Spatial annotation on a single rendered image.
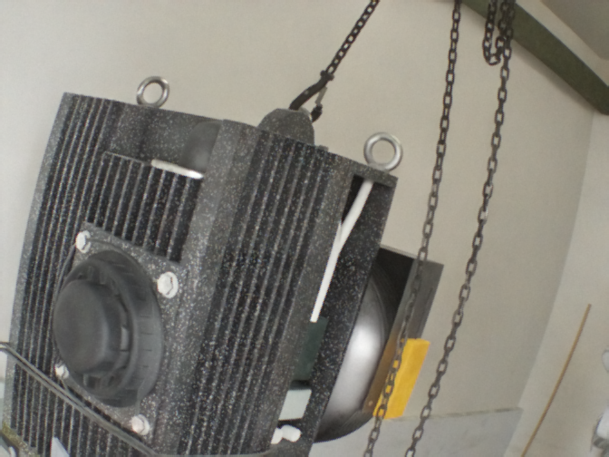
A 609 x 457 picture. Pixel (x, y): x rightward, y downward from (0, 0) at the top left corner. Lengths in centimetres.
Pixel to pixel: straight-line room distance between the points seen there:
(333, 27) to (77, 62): 101
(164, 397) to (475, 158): 253
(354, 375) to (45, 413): 62
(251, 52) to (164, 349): 163
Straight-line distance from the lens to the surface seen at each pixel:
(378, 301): 157
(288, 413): 153
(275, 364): 140
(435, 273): 159
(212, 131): 124
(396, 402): 158
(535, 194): 406
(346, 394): 158
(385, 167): 152
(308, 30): 286
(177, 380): 123
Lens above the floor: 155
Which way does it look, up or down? 3 degrees down
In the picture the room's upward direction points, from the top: 16 degrees clockwise
